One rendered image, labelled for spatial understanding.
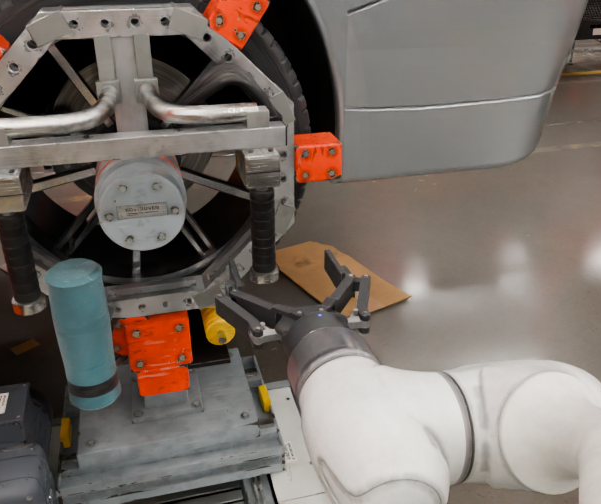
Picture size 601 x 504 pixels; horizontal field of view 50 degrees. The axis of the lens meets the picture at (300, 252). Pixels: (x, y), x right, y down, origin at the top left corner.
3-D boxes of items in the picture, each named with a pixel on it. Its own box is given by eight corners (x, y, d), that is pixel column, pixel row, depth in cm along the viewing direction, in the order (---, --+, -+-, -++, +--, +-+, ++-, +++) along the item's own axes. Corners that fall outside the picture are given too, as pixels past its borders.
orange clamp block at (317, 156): (284, 170, 122) (329, 166, 124) (294, 184, 115) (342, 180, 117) (284, 134, 119) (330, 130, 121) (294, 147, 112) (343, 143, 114)
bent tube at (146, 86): (245, 96, 106) (242, 29, 102) (269, 128, 90) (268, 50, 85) (136, 102, 103) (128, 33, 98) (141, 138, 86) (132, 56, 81)
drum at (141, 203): (181, 199, 118) (174, 125, 112) (194, 250, 100) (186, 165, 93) (102, 207, 115) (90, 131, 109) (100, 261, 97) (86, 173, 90)
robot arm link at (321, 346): (384, 420, 66) (364, 384, 71) (389, 347, 61) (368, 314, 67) (298, 436, 63) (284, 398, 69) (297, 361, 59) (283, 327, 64)
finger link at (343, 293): (312, 310, 72) (324, 313, 72) (348, 267, 81) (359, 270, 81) (312, 339, 74) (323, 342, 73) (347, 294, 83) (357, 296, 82)
